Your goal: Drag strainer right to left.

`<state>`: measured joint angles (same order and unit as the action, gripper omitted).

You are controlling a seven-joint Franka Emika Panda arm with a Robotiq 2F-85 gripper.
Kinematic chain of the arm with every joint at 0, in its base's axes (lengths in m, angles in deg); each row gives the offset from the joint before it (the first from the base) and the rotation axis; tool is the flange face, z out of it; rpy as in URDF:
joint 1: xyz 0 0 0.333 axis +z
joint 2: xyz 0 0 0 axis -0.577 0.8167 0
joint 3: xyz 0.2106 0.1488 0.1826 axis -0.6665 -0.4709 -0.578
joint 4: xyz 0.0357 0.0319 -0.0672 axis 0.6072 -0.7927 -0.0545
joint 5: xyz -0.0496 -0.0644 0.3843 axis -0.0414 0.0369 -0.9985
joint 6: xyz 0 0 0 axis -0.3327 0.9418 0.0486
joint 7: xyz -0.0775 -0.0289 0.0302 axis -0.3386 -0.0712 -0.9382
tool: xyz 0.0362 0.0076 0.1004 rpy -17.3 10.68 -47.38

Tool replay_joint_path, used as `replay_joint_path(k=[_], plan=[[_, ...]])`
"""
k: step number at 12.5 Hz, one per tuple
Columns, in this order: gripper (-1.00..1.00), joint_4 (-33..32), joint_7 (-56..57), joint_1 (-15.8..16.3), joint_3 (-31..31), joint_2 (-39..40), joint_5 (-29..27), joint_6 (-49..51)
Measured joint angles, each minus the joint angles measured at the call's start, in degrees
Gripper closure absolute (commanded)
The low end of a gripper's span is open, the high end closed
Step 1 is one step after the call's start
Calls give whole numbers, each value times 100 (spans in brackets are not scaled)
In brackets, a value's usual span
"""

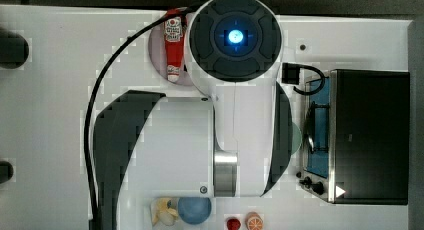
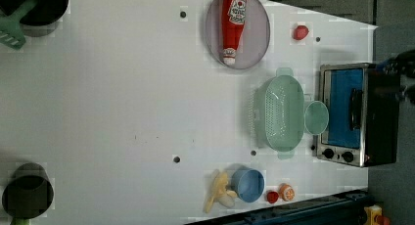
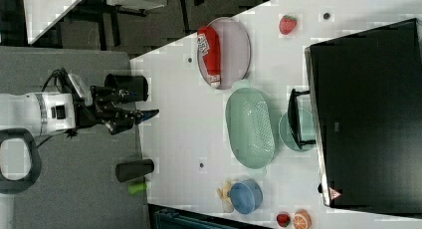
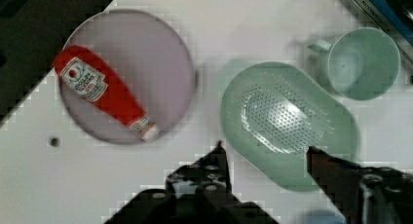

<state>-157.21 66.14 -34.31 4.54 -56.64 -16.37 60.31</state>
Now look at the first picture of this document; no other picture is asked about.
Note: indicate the green plastic strainer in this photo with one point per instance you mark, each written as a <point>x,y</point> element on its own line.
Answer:
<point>296,138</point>

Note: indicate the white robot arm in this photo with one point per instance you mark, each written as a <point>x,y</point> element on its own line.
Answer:
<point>226,134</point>

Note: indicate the grey round plate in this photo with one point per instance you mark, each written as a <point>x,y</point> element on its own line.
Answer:
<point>158,57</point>

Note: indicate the red ketchup bottle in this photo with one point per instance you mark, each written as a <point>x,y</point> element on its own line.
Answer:
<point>174,35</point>

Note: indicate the blue plastic bowl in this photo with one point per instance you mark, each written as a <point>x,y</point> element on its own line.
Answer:
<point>194,210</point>

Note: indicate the yellow toy banana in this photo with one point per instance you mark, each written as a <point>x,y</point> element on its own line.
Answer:
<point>165,211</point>

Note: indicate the red toy strawberry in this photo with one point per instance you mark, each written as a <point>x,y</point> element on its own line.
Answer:
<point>233,224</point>

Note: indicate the toy orange half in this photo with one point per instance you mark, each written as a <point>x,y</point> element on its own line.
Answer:
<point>253,221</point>

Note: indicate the black toaster oven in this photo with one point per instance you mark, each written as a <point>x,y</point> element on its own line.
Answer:
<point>355,146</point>

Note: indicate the black cylinder cup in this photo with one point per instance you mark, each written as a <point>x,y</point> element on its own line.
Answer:
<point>14,49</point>
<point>6,171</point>

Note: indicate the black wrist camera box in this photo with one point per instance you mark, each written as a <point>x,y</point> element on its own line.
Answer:
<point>290,73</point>

